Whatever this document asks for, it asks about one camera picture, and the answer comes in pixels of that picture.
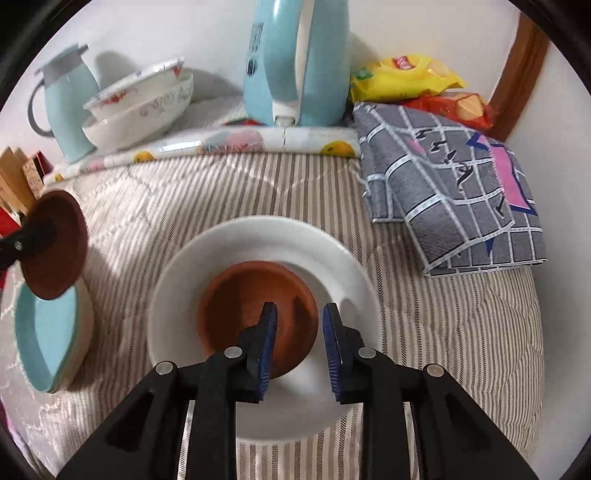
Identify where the blue square plate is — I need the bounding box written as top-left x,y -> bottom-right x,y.
14,284 -> 78,393

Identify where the white ceramic bowl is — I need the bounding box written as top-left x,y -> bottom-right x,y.
147,216 -> 382,442

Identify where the small brown clay bowl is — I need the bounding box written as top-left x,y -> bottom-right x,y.
197,261 -> 318,378

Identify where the pink square plate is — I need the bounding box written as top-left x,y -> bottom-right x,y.
49,277 -> 95,393

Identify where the red paper bag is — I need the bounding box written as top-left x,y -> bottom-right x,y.
0,207 -> 20,290

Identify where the brown cardboard box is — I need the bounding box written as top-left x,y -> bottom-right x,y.
0,147 -> 36,214

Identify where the patterned brown gift box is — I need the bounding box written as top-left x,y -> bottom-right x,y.
22,151 -> 53,199

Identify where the striped quilted table cover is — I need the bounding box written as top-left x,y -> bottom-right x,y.
0,151 -> 546,480

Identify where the light blue thermos jug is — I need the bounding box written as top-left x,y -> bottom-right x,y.
27,44 -> 99,164

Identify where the large white porcelain bowl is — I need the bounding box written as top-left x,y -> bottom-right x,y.
82,73 -> 194,152

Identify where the blue patterned porcelain bowl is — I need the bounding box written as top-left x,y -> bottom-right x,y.
83,57 -> 184,120

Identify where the fruit pattern plastic mat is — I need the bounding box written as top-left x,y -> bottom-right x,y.
43,97 -> 361,186

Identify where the grey checked cloth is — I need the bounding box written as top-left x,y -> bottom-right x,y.
353,102 -> 547,276

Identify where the light blue electric kettle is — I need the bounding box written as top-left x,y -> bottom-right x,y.
243,0 -> 351,127

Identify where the red snack bag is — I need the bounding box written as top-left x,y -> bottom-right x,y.
402,92 -> 496,131

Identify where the yellow chips bag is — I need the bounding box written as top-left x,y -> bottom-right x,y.
349,55 -> 467,103

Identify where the brown wooden door frame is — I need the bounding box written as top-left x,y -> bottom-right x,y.
488,13 -> 550,142

